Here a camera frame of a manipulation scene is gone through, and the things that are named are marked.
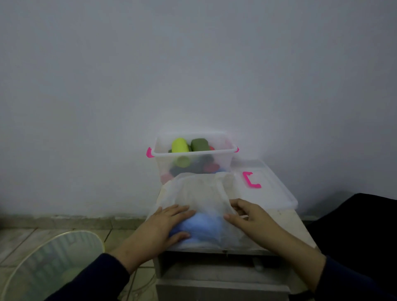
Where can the red yarn spool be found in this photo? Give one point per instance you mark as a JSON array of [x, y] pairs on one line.
[[211, 167]]

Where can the person's right forearm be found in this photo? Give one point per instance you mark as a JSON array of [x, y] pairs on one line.
[[310, 263]]

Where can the light blue yarn ball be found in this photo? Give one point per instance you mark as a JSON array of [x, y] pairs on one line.
[[204, 228]]

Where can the black yarn spool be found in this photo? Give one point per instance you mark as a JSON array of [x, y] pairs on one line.
[[198, 164]]

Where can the person's right hand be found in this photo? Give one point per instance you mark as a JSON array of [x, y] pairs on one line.
[[256, 223]]

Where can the white translucent mesh bag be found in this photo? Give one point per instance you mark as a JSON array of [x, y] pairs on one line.
[[204, 195]]

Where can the clear storage box pink latches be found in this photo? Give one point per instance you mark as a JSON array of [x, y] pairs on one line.
[[223, 156]]

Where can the person's left little finger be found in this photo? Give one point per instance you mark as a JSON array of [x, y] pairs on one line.
[[158, 211]]

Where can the lime green yarn spool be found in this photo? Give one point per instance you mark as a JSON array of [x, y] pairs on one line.
[[180, 145]]

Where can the person's left middle finger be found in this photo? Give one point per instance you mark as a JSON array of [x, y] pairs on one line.
[[178, 209]]

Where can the person's left thumb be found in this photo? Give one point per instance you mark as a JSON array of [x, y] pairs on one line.
[[180, 238]]

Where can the black fabric object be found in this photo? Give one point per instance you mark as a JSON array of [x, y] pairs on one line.
[[356, 229]]

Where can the white wooden bedside cabinet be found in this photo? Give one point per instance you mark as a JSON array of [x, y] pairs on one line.
[[223, 279]]

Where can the person's left hand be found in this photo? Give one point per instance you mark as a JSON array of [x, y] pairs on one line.
[[149, 232]]

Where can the person's left forearm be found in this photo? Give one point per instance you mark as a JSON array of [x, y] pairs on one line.
[[99, 279]]

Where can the olive green yarn spool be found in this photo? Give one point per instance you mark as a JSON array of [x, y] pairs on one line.
[[199, 144]]

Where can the pink yarn spool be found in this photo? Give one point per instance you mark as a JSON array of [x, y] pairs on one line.
[[167, 177]]

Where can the person's right thumb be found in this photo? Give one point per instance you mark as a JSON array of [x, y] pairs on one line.
[[234, 220]]

